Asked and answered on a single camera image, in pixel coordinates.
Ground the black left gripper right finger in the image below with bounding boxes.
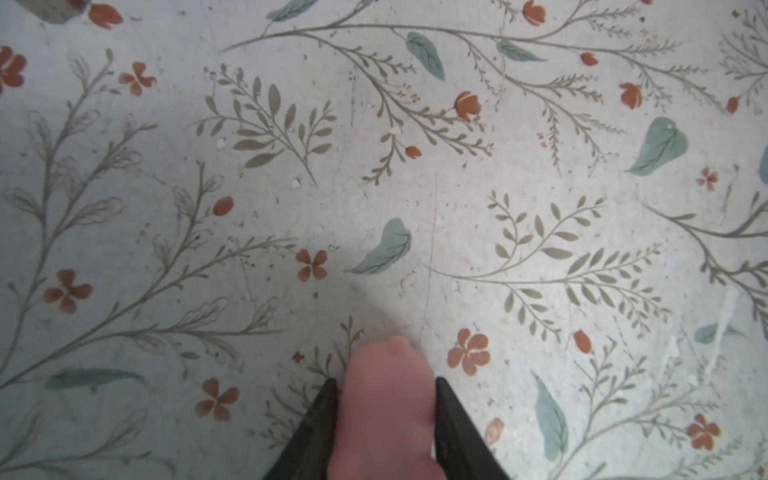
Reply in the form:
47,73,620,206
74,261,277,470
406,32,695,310
434,377,510,480

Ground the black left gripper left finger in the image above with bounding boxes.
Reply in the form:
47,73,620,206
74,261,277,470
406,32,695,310
263,378,339,480

